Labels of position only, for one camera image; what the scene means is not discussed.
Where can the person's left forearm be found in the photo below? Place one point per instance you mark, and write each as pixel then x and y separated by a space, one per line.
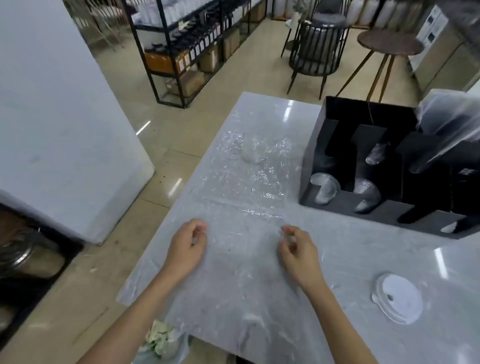
pixel 131 322

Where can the small white round table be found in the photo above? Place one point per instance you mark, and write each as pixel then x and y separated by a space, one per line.
pixel 288 23

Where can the stack of white lids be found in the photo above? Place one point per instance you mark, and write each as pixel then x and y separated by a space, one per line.
pixel 449 227

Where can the crumpled pale paper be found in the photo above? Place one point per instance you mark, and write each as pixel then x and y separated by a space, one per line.
pixel 159 335

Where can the person's right hand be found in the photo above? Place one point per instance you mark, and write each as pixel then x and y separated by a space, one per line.
pixel 300 258

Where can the wide cardboard box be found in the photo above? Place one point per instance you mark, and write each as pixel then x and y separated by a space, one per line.
pixel 189 80

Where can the small knotted clear bag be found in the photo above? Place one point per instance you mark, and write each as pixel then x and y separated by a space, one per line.
pixel 376 154

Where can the black metal shelf rack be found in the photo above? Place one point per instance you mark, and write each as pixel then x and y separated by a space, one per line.
pixel 153 27

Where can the pale blue trash bin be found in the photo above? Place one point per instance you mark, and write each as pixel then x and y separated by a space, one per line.
pixel 182 350

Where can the roll of clear plastic sleeves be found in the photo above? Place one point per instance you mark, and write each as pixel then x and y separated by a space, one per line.
pixel 450 120

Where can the white plastic lid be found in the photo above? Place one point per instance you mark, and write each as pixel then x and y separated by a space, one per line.
pixel 399 300

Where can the white carton dark label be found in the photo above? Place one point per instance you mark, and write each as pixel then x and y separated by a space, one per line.
pixel 422 52
pixel 437 11

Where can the clear plastic wrap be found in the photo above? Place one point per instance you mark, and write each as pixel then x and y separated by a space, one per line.
pixel 255 183

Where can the person's left hand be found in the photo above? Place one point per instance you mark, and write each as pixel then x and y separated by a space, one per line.
pixel 185 247

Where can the row of dark labelled bottles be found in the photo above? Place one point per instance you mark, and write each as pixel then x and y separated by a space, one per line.
pixel 198 43

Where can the round wooden side table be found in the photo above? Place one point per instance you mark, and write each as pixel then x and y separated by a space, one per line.
pixel 390 41

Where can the light wooden chair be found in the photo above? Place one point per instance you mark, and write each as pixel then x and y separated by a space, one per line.
pixel 101 9

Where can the stainless steel counter cabinet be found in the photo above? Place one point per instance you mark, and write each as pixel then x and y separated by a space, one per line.
pixel 446 67

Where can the rows of white containers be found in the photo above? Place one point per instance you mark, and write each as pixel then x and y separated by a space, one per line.
pixel 176 9

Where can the person's right forearm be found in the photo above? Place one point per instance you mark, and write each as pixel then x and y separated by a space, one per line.
pixel 337 326

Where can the grey cushioned chair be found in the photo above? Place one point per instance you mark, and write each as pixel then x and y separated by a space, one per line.
pixel 333 4

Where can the large white cabinet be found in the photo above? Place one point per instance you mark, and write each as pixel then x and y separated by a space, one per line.
pixel 56 112

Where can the black cup organizer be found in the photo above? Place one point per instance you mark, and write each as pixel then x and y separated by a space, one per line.
pixel 386 213

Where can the black slatted chair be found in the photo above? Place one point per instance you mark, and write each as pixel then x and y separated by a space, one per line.
pixel 318 45

